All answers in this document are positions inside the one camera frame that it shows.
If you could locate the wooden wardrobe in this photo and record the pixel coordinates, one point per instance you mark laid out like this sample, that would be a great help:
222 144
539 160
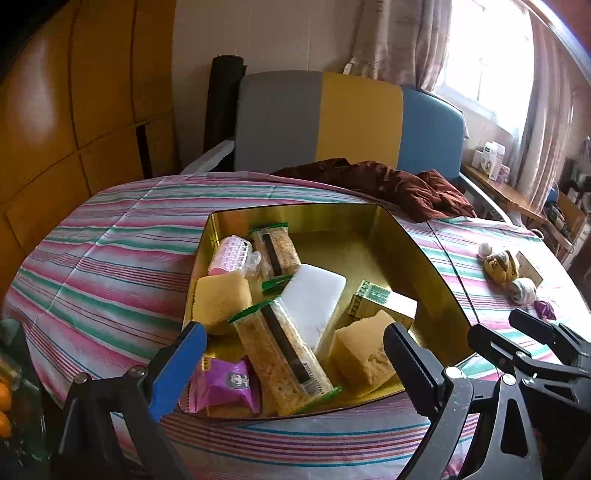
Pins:
69 115

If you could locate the green-edged snack bar packet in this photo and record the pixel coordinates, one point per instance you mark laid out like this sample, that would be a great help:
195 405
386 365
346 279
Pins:
277 254
281 355

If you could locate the purple snack packet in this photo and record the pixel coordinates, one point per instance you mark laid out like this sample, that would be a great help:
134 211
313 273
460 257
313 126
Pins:
221 383

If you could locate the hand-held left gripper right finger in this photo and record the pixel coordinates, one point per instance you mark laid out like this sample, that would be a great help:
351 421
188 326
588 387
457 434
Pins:
411 369

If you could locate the green and white box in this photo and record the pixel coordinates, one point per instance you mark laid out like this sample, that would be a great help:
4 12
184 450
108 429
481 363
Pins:
383 304

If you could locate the wooden side table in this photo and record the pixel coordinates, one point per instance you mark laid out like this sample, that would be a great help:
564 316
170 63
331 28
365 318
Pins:
508 194

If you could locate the purple plastic pouch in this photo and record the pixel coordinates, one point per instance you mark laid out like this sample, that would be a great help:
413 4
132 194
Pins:
545 309

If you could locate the yellow sponge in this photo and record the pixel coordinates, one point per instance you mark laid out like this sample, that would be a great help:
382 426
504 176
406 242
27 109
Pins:
221 300
360 350

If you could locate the grey yellow blue headboard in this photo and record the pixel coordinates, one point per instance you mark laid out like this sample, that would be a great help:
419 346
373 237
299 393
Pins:
355 120

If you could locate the small purple box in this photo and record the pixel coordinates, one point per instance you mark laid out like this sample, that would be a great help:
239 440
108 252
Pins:
501 173

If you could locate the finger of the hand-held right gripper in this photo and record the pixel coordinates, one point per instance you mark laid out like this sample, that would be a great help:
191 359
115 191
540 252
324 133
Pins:
496 346
547 332

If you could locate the orange fruit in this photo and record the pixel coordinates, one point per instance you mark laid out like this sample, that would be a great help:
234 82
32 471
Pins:
3 397
4 424

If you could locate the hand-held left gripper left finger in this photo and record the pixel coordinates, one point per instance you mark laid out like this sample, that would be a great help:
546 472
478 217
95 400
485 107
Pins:
178 364

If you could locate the white packet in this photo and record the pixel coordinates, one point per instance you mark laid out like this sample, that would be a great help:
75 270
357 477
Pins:
314 295

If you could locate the cluttered shelf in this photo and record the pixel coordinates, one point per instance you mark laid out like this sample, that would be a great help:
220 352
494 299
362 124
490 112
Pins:
575 203

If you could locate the dark glass table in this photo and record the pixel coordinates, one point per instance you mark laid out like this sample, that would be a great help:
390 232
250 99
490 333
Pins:
23 360

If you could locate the beige patterned curtain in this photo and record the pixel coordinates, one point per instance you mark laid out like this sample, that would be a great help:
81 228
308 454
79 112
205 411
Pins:
547 115
397 41

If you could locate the blue round object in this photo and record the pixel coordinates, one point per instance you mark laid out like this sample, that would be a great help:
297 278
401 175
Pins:
552 194

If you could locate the sock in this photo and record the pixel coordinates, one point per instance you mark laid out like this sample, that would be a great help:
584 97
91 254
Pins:
524 290

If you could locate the grey bed rail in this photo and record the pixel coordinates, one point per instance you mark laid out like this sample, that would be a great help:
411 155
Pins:
487 198
207 157

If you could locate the white product box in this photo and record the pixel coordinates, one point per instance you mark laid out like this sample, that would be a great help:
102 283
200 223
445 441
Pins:
487 157

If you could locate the maroon blanket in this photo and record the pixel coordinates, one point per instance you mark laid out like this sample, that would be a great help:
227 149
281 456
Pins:
401 189

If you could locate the window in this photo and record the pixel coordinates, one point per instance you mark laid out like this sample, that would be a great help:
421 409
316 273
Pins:
489 60

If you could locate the gold tin box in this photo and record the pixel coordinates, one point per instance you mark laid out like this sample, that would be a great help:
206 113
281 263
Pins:
351 240

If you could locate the striped bedsheet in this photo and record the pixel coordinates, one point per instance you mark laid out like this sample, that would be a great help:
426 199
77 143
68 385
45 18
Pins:
115 277

